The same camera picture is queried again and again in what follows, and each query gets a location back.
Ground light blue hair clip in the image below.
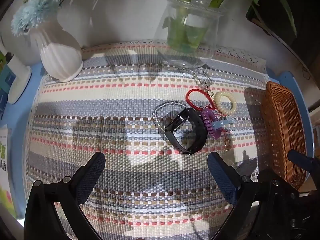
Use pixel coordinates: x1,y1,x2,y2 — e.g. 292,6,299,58
212,117,236,130

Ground clear glass vase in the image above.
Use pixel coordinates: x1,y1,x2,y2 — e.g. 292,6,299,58
154,0,224,68

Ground white green printed booklet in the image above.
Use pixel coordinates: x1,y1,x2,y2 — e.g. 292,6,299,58
0,125,18,218

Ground white ribbed vase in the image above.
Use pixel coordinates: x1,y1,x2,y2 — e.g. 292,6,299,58
30,22,84,82

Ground cream spiral hair tie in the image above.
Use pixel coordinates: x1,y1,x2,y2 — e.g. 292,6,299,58
214,91,237,115

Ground white lamp base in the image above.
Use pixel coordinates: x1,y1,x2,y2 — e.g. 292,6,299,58
0,37,33,104

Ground brown wicker basket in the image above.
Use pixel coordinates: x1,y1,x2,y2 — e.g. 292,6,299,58
261,81,308,190

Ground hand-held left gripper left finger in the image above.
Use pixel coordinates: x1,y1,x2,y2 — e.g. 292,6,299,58
24,152,106,240

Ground silver chain bracelet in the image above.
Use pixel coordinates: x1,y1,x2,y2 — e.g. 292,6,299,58
177,67,215,98

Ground purple spiral hair tie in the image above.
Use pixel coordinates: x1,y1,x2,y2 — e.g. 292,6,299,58
201,108,222,139

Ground striped woven table mat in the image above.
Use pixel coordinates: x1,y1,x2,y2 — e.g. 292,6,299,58
24,40,269,240

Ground green blue book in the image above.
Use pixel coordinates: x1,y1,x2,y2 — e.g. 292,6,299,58
0,50,15,120

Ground blue artificial flower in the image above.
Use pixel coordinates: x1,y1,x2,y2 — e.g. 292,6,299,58
11,0,62,37

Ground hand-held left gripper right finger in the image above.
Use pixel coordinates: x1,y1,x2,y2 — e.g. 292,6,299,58
207,152,300,240

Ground black smart watch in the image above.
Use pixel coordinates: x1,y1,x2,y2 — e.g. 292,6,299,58
162,107,208,155

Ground clear crystal bead bracelet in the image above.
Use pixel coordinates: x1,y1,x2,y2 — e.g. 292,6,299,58
153,100,187,132

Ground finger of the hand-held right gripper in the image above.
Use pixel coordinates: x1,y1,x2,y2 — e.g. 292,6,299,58
287,149,317,178

